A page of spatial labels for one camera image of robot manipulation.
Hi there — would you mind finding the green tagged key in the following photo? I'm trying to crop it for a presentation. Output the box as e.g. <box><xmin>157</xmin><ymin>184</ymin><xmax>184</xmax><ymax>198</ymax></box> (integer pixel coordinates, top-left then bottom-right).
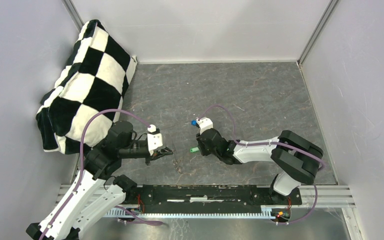
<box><xmin>189</xmin><ymin>147</ymin><xmax>200</xmax><ymax>153</ymax></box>

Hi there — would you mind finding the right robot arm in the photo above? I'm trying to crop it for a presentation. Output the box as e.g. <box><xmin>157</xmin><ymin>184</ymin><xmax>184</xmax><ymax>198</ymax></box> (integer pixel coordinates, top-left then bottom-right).
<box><xmin>196</xmin><ymin>128</ymin><xmax>324</xmax><ymax>204</ymax></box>

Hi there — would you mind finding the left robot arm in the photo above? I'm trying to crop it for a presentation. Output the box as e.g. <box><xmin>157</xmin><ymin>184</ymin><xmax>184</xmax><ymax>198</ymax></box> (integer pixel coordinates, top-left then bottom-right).
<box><xmin>26</xmin><ymin>120</ymin><xmax>173</xmax><ymax>240</ymax></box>

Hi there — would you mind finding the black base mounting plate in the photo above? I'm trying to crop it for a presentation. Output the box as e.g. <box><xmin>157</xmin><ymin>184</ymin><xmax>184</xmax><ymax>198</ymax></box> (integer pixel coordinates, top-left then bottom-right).
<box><xmin>122</xmin><ymin>185</ymin><xmax>303</xmax><ymax>214</ymax></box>

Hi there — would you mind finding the black white checkered blanket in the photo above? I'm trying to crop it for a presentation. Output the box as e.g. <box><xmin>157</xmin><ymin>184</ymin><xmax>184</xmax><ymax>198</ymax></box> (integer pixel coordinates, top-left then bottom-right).
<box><xmin>35</xmin><ymin>19</ymin><xmax>138</xmax><ymax>155</ymax></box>

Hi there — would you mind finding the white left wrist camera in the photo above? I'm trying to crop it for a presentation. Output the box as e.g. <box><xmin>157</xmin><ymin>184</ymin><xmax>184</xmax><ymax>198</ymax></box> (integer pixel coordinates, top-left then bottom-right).
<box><xmin>146</xmin><ymin>124</ymin><xmax>163</xmax><ymax>156</ymax></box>

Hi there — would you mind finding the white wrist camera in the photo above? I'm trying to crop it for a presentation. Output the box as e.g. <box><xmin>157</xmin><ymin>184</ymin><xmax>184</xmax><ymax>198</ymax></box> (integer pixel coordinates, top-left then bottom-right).
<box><xmin>146</xmin><ymin>124</ymin><xmax>163</xmax><ymax>156</ymax></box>
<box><xmin>196</xmin><ymin>117</ymin><xmax>214</xmax><ymax>135</ymax></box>

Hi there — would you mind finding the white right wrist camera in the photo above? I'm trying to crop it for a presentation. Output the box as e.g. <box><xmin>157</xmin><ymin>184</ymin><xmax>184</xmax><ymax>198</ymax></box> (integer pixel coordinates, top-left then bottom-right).
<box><xmin>196</xmin><ymin>117</ymin><xmax>214</xmax><ymax>135</ymax></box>

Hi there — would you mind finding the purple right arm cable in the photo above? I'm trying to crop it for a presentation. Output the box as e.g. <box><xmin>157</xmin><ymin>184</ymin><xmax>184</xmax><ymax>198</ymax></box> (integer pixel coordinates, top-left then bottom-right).
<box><xmin>196</xmin><ymin>104</ymin><xmax>327</xmax><ymax>226</ymax></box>

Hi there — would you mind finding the white slotted cable duct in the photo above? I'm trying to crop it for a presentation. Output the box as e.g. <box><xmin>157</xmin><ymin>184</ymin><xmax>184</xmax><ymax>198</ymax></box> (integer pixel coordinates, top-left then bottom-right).
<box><xmin>103</xmin><ymin>207</ymin><xmax>275</xmax><ymax>220</ymax></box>

